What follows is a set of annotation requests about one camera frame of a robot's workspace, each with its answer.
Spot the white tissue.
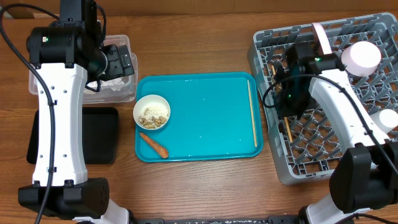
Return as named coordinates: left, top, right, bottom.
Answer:
left=84, top=77, right=131, bottom=95

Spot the wooden chopstick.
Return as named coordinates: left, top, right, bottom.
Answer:
left=247, top=80, right=257, bottom=147
left=271, top=65, right=293, bottom=143

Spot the large pink plate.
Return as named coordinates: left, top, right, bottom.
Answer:
left=312, top=23, right=333, bottom=55

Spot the small pink bowl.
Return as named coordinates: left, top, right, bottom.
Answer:
left=341, top=41, right=381, bottom=77

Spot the white cup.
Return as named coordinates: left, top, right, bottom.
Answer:
left=370, top=109, right=398, bottom=134

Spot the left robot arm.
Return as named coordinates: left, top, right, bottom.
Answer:
left=18, top=1, right=134, bottom=223

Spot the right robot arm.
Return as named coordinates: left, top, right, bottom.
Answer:
left=275, top=41, right=397, bottom=223

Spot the grey dishwasher rack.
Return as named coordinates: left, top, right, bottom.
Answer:
left=248, top=12, right=397, bottom=185

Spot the clear plastic storage bin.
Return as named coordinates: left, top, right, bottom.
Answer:
left=29, top=34, right=139, bottom=105

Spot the white bowl with food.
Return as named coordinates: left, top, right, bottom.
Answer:
left=133, top=95, right=171, bottom=131

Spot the black plastic tray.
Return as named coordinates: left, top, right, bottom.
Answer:
left=26, top=106, right=119, bottom=165

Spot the teal serving tray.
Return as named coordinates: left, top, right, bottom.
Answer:
left=135, top=72, right=264, bottom=162

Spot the orange carrot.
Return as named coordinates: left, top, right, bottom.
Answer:
left=139, top=132, right=169, bottom=159

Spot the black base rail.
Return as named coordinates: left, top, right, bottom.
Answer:
left=132, top=215, right=305, bottom=224

